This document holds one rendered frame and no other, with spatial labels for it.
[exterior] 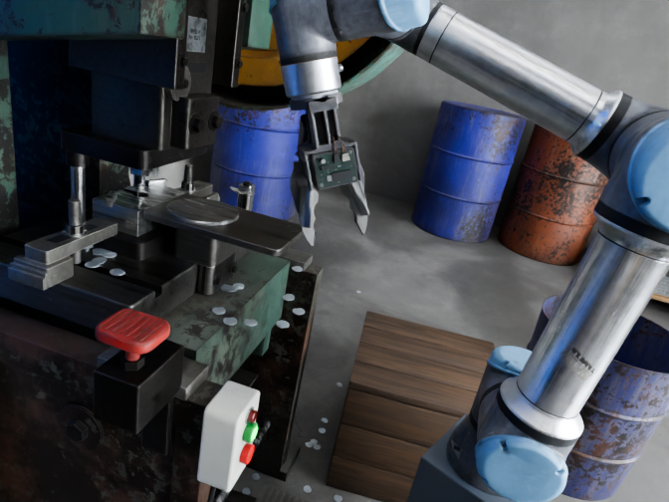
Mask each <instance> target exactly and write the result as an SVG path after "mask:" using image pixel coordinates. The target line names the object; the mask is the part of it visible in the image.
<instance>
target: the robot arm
mask: <svg viewBox="0 0 669 502"><path fill-rule="evenodd" d="M269 2H270V8H269V12H270V15H271V16H272V20H273V26H274V31H275V36H276V41H277V46H278V52H279V57H280V62H281V66H283V67H281V71H282V76H283V81H284V87H285V92H286V96H287V97H288V98H291V100H289V102H290V108H291V111H301V110H305V111H306V114H305V115H301V118H300V128H299V138H298V151H297V152H296V153H295V155H296V156H297V157H298V158H299V161H294V162H293V166H294V167H293V171H292V174H291V180H290V187H291V192H292V196H293V199H294V203H295V206H296V209H297V213H298V216H299V219H300V223H301V226H302V229H303V232H304V234H305V236H306V238H307V240H308V241H309V242H310V244H311V245H312V246H315V237H316V231H315V229H314V222H315V220H316V217H315V214H314V208H315V205H316V204H317V202H318V198H319V194H318V193H317V192H316V191H315V190H314V189H313V185H312V183H313V184H314V186H315V188H316V189H318V190H322V189H327V188H331V187H336V186H339V188H340V190H341V192H342V194H344V195H345V196H346V197H347V198H348V200H349V208H350V209H351V210H352V211H353V213H354V222H355V224H356V225H357V227H358V229H359V231H360V233H361V234H364V233H365V229H366V225H367V215H369V210H368V208H367V205H366V197H365V194H364V173H363V169H362V167H361V165H360V163H359V158H358V151H357V144H356V141H354V140H352V139H350V138H348V137H346V136H343V137H341V136H340V134H339V127H338V121H337V114H336V109H338V105H337V104H338V103H341V102H342V95H341V92H338V91H337V90H338V89H340V88H341V81H340V74H339V72H342V71H343V65H342V64H337V62H338V60H337V51H336V43H335V42H343V41H349V40H355V39H360V38H365V37H371V36H378V37H380V38H383V39H385V40H387V41H389V42H391V43H393V44H395V45H397V46H399V47H401V48H402V49H404V50H406V51H408V52H409V53H411V54H413V55H415V56H417V57H419V58H421V59H423V60H424V61H426V62H428V63H430V64H432V65H433V66H435V67H437V68H439V69H440V70H442V71H444V72H446V73H447V74H449V75H451V76H453V77H454V78H456V79H458V80H460V81H461V82H463V83H465V84H467V85H468V86H470V87H472V88H474V89H475V90H477V91H479V92H481V93H482V94H484V95H486V96H488V97H489V98H491V99H493V100H495V101H496V102H498V103H500V104H502V105H504V106H505V107H507V108H509V109H511V110H512V111H514V112H516V113H518V114H519V115H521V116H523V117H525V118H526V119H528V120H530V121H532V122H533V123H535V124H537V125H539V126H541V127H543V128H545V129H546V130H548V131H550V132H552V133H553V134H555V135H557V136H559V137H560V138H562V139H564V140H566V141H567V142H569V143H570V146H571V151H572V153H573V154H575V155H576V156H578V157H580V158H582V159H583V160H585V161H586V162H588V163H589V164H591V165H592V166H593V167H595V168H596V169H597V170H599V171H600V172H601V173H602V174H603V175H604V176H605V177H606V178H607V179H608V182H607V184H606V186H605V188H604V190H603V192H602V194H601V196H600V197H599V200H598V201H597V203H596V205H595V207H594V209H593V213H594V216H595V218H596V221H597V223H598V230H597V232H596V234H595V236H594V238H593V240H592V242H591V243H590V245H589V247H588V249H587V251H586V253H585V254H584V256H583V258H582V260H581V262H580V264H579V265H578V267H577V269H576V271H575V273H574V275H573V277H572V278H571V280H570V282H569V284H568V286H567V288H566V289H565V291H564V293H563V295H562V297H561V299H560V301H559V302H558V304H557V307H556V309H555V311H554V312H553V314H552V316H551V318H550V320H549V322H548V324H547V325H546V327H545V329H544V331H543V333H542V335H541V336H540V338H539V340H538V342H537V344H536V346H535V348H534V349H533V351H529V350H526V349H522V348H518V347H513V346H501V347H497V348H495V349H494V350H493V351H492V353H491V356H490V358H489V359H488V360H487V366H486V369H485V371H484V374H483V377H482V380H481V382H480V385H479V388H478V391H477V393H476V396H475V399H474V402H473V404H472V407H471V410H470V413H469V414H468V415H467V416H466V417H465V418H464V419H463V421H462V422H461V423H460V424H459V425H458V426H457V427H456V428H455V429H454V430H453V432H452V433H451V435H450V438H449V441H448V444H447V455H448V459H449V461H450V463H451V465H452V467H453V468H454V469H455V471H456V472H457V473H458V474H459V475H460V476H461V477H462V478H463V479H464V480H465V481H466V482H468V483H469V484H470V485H472V486H473V487H475V488H477V489H479V490H481V491H483V492H485V493H488V494H491V495H494V496H499V497H505V498H507V499H510V500H513V501H516V502H547V501H550V500H552V499H554V498H556V497H558V496H559V495H560V494H561V493H562V492H563V490H564V488H565V485H566V479H567V475H568V471H567V467H566V465H565V460H566V458H567V456H568V454H569V453H570V451H571V450H572V448H573V447H574V445H575V444H576V442H577V440H578V439H579V437H580V436H581V434H582V432H583V421H582V419H581V416H580V414H579V412H580V410H581V409H582V407H583V406H584V404H585V402H586V401H587V399H588V398H589V396H590V394H591V393H592V391H593V390H594V388H595V387H596V385H597V383H598V382H599V380H600V379H601V377H602V375H603V374H604V372H605V371H606V369H607V367H608V366H609V364H610V363H611V361H612V359H613V358H614V356H615V355H616V353H617V352H618V350H619V348H620V347H621V345H622V344H623V342H624V340H625V339H626V337H627V336H628V334H629V332H630V331H631V329H632V328H633V326H634V324H635V323H636V321H637V320H638V318H639V317H640V315H641V313H642V312H643V310H644V309H645V307H646V305H647V304H648V302H649V301H650V299H651V297H652V296H653V294H654V293H655V291H656V289H657V288H658V286H659V285H660V283H661V282H662V280H663V278H664V277H665V275H666V274H667V272H668V270H669V109H666V108H661V107H657V106H653V105H650V104H647V103H644V102H642V101H639V100H637V99H635V98H632V97H631V96H629V95H627V94H625V93H623V92H622V91H615V92H611V93H606V92H604V91H602V90H600V89H599V88H597V87H595V86H593V85H591V84H589V83H588V82H586V81H584V80H582V79H580V78H578V77H576V76H575V75H573V74H571V73H569V72H567V71H565V70H564V69H562V68H560V67H558V66H556V65H554V64H553V63H551V62H549V61H547V60H545V59H543V58H542V57H540V56H538V55H536V54H534V53H532V52H531V51H529V50H527V49H525V48H523V47H521V46H520V45H518V44H516V43H514V42H512V41H510V40H509V39H507V38H505V37H503V36H501V35H499V34H498V33H496V32H494V31H492V30H490V29H488V28H487V27H485V26H483V25H481V24H479V23H477V22H476V21H474V20H472V19H470V18H468V17H466V16H465V15H463V14H461V13H459V12H457V11H455V10H454V9H452V8H450V7H448V6H446V5H444V4H442V3H440V2H439V1H437V0H269ZM332 57H333V58H332ZM325 58H328V59H325ZM319 59H322V60H319ZM315 60H316V61H315ZM309 61H310V62H309ZM303 62H305V63H303ZM297 63H299V64H297ZM291 64H294V65H291ZM286 65H289V66H286ZM354 153H355V154H354ZM355 158H356V159H355Z"/></svg>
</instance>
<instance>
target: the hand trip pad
mask: <svg viewBox="0 0 669 502"><path fill-rule="evenodd" d="M169 332H170V326H169V324H168V322H166V321H165V320H163V319H160V318H157V317H154V316H151V315H149V314H146V313H143V312H140V311H137V310H132V309H122V310H119V311H117V312H115V313H114V314H112V315H111V316H109V317H108V318H106V319H105V320H103V321H101V322H100V323H98V324H97V326H96V329H95V336H96V338H97V340H98V341H100V342H101V343H104V344H106V345H109V346H112V347H115V348H118V349H121V350H123V351H125V359H126V360H128V361H131V362H133V361H137V360H138V359H139V358H140V355H142V354H146V353H148V352H150V351H152V350H153V349H154V348H155V347H157V346H158V345H159V344H160V343H161V342H163V341H164V340H165V339H166V338H167V337H168V336H169Z"/></svg>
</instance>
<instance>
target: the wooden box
mask: <svg viewBox="0 0 669 502"><path fill-rule="evenodd" d="M494 349H495V345H494V343H492V342H488V341H484V340H480V339H476V338H472V337H468V336H464V335H460V334H456V333H452V332H448V331H444V330H440V329H436V328H432V327H428V326H425V325H421V324H417V323H413V322H409V321H405V320H401V319H397V318H393V317H389V316H385V315H381V314H377V313H373V312H370V311H367V312H366V316H365V320H364V325H363V329H362V333H361V337H360V341H359V345H358V349H357V353H356V357H355V361H354V365H353V369H352V373H351V377H350V381H349V385H348V390H347V394H346V398H345V402H344V406H343V411H342V415H341V419H340V423H339V427H338V432H337V436H336V440H335V444H334V451H333V456H332V460H331V464H330V468H329V472H328V477H327V484H326V486H330V487H333V488H337V489H340V490H343V491H347V492H350V493H354V494H357V495H361V496H364V497H368V498H371V499H375V500H378V501H382V502H406V501H407V498H408V495H409V492H410V489H411V486H412V483H413V480H414V477H415V474H416V471H417V468H418V465H419V462H420V459H421V456H422V455H423V454H424V453H425V452H426V451H428V450H429V449H430V448H431V447H432V446H433V445H434V444H435V443H436V442H437V441H438V440H439V439H440V438H441V437H442V436H443V435H444V434H445V433H446V432H447V431H448V430H449V429H450V428H451V427H452V426H453V425H454V424H455V423H456V422H457V421H458V420H459V419H460V418H461V417H462V416H463V415H464V414H467V415H468V414H469V413H470V410H471V407H472V404H473V402H474V399H475V396H476V393H477V391H478V388H479V385H480V382H481V380H482V377H483V374H484V371H485V369H486V366H487V360H488V359H489V358H490V356H491V353H492V351H493V350H494Z"/></svg>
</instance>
